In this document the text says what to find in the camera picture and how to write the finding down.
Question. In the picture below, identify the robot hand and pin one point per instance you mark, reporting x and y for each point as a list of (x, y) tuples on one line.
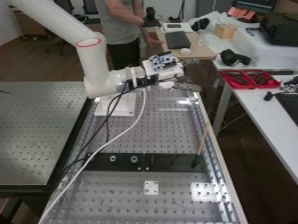
[(165, 68)]

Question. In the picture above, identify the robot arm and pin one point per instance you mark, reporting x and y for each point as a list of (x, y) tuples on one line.
[(88, 56)]

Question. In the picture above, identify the white mouse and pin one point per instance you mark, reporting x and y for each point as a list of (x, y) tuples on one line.
[(185, 51)]

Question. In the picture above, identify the black keyboard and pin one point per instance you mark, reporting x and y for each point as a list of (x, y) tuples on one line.
[(177, 40), (290, 106)]

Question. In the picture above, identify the wooden desk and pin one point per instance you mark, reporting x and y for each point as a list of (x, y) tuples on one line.
[(201, 51)]

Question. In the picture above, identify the clear box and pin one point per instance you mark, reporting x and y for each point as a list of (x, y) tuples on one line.
[(200, 110)]

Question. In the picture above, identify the person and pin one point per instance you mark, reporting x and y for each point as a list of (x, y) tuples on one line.
[(117, 26)]

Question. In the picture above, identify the red tray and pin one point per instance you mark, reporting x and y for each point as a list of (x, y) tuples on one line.
[(264, 78), (238, 80)]

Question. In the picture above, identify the small wooden box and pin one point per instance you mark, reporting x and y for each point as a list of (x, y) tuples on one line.
[(225, 31)]

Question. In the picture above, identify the thin stick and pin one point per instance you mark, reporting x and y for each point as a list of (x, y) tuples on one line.
[(203, 141)]

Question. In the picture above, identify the small black block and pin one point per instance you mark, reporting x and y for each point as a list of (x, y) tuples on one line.
[(269, 96)]

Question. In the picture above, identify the black plate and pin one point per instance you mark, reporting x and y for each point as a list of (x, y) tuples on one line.
[(168, 162)]

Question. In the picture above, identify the black bag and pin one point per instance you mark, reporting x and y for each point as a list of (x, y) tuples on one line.
[(281, 30)]

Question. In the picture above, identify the white desk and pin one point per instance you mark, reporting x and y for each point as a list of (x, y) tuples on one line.
[(266, 133)]

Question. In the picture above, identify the small white square plate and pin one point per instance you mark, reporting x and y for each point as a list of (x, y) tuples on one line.
[(151, 187)]

